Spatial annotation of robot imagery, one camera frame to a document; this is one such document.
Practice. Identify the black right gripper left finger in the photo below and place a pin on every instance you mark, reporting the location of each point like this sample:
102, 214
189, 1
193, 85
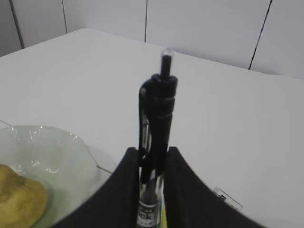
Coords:
115, 204

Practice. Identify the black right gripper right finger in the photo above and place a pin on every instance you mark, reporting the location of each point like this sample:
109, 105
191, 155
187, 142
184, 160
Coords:
190, 203

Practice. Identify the yellow utility knife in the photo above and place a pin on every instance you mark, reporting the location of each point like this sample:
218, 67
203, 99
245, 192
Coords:
163, 217

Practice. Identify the transparent plastic ruler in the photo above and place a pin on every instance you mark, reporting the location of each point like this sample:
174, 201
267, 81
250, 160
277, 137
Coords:
227, 199

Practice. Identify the yellow pear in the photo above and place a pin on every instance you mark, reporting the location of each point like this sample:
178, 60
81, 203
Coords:
22, 200

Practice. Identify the black pen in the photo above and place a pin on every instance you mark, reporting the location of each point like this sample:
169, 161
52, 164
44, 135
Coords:
156, 104

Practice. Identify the green glass wavy plate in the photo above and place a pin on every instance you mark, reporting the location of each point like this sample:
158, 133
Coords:
59, 160

